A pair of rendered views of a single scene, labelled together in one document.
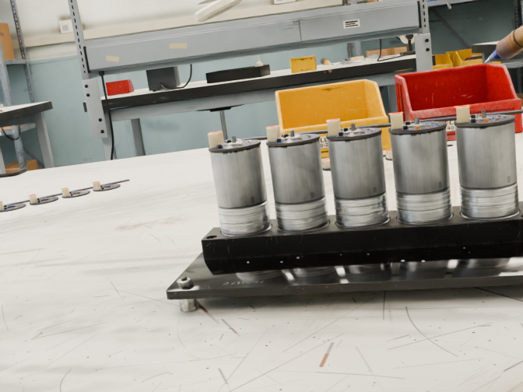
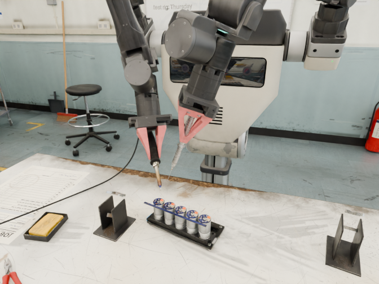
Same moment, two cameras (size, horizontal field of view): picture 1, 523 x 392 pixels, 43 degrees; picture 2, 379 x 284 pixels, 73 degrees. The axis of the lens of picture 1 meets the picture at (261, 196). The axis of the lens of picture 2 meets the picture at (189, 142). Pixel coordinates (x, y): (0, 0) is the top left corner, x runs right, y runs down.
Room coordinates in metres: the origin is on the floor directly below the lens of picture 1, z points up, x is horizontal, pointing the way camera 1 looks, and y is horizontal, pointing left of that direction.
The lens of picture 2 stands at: (0.71, 0.09, 1.16)
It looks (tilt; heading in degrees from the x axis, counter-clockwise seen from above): 24 degrees down; 195
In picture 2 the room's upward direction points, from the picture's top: straight up
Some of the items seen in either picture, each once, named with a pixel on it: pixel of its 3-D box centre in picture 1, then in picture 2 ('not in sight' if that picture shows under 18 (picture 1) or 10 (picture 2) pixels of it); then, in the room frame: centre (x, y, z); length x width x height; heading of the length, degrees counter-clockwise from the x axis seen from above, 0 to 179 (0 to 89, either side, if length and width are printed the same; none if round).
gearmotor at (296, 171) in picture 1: (299, 190); (192, 223); (0.30, -0.02, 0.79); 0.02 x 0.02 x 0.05
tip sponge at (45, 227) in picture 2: not in sight; (47, 225); (0.36, -0.34, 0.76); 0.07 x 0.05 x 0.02; 7
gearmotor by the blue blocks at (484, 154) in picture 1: (487, 175); (159, 210); (0.28, -0.10, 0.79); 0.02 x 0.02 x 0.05
